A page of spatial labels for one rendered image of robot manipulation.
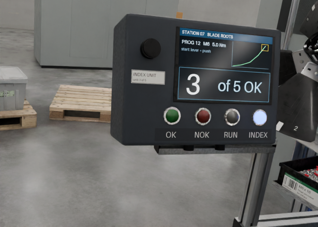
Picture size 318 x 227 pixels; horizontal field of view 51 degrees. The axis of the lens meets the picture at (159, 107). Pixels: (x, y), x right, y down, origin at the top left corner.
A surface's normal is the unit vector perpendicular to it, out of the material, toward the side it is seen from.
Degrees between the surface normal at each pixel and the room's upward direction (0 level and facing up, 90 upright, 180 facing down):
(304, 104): 49
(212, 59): 75
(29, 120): 90
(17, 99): 96
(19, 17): 90
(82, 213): 0
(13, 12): 90
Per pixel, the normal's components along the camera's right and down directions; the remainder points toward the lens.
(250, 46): 0.30, 0.05
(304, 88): -0.11, -0.40
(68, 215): 0.12, -0.95
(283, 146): -0.95, -0.03
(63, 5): 0.42, 0.30
